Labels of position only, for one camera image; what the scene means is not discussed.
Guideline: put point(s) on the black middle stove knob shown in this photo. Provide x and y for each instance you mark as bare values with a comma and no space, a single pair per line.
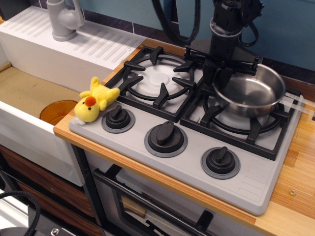
166,140

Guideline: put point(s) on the toy oven door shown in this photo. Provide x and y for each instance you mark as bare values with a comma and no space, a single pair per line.
143,208

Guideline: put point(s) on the grey toy stove top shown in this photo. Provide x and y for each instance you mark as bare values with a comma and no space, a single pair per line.
250,189

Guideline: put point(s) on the yellow stuffed duck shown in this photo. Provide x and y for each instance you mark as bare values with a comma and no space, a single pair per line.
94,101

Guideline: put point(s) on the black left burner grate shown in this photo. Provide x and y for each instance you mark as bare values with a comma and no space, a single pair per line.
157,84

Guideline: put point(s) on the white toy sink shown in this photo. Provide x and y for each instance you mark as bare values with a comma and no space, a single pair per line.
37,70

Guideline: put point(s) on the black burner grate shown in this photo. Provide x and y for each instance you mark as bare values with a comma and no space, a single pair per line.
263,136
157,84

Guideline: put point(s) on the wooden drawer front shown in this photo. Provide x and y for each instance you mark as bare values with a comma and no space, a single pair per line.
59,199

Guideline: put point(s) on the black left stove knob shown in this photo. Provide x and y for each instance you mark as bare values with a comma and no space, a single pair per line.
118,120

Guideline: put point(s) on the black right burner grate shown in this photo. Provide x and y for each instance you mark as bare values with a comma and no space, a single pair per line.
263,136

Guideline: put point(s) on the orange plastic bowl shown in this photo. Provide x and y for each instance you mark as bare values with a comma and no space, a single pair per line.
55,112

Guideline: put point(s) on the grey toy faucet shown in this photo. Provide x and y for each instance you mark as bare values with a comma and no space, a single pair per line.
64,21

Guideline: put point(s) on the stainless steel pan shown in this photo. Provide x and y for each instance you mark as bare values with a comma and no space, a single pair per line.
258,95

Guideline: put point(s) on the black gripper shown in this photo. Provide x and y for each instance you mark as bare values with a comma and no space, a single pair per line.
221,52

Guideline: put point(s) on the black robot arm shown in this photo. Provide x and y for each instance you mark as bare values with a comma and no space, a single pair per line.
234,18

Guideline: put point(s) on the black right stove knob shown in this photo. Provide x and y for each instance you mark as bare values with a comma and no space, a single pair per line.
220,163

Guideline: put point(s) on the black stove knob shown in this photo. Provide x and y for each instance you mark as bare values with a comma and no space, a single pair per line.
220,163
118,120
166,140

